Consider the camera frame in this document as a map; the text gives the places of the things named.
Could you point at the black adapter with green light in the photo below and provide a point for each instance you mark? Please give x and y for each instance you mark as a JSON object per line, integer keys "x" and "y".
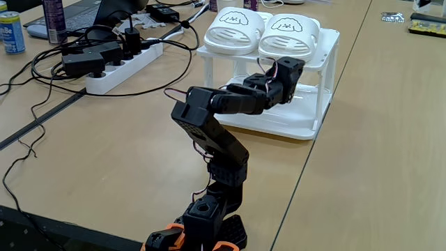
{"x": 104, "y": 52}

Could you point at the black laptop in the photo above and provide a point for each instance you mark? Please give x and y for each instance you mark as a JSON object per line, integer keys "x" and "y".
{"x": 76, "y": 15}

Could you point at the blue drink can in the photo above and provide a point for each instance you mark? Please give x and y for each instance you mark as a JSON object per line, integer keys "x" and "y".
{"x": 12, "y": 35}

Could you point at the white printed bracket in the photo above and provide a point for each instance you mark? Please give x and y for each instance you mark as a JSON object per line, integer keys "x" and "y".
{"x": 146, "y": 21}

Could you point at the black power adapter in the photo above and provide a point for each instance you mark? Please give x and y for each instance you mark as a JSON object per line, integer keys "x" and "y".
{"x": 82, "y": 64}

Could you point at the white slipper with dog print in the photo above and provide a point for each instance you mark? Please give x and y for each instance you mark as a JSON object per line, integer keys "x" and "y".
{"x": 292, "y": 38}
{"x": 237, "y": 35}

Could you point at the crumpled foil packet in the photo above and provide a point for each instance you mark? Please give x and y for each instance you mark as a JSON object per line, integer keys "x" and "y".
{"x": 393, "y": 17}

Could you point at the white plastic shoe rack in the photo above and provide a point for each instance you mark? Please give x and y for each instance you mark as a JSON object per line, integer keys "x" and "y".
{"x": 303, "y": 115}

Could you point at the dark purple drink can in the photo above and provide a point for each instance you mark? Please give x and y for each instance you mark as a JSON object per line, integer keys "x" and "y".
{"x": 213, "y": 5}
{"x": 251, "y": 4}

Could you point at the pale blue computer mouse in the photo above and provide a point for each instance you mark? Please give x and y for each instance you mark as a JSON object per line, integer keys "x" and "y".
{"x": 36, "y": 31}

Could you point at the white flat device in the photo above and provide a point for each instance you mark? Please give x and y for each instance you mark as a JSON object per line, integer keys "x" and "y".
{"x": 292, "y": 1}

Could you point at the white paper cup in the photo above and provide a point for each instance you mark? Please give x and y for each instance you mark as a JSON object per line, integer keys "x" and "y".
{"x": 226, "y": 2}

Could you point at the white power strip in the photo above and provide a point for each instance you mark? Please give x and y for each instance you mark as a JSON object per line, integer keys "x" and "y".
{"x": 132, "y": 66}

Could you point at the black plug charger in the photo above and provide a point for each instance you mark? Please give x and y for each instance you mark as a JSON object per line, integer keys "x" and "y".
{"x": 132, "y": 40}

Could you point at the tall purple can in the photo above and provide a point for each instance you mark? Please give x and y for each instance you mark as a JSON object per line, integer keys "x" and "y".
{"x": 54, "y": 24}

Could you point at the black power brick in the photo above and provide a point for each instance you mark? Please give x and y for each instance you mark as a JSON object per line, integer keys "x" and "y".
{"x": 163, "y": 14}

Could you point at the white black box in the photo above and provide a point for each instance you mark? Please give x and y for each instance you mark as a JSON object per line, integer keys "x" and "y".
{"x": 430, "y": 5}

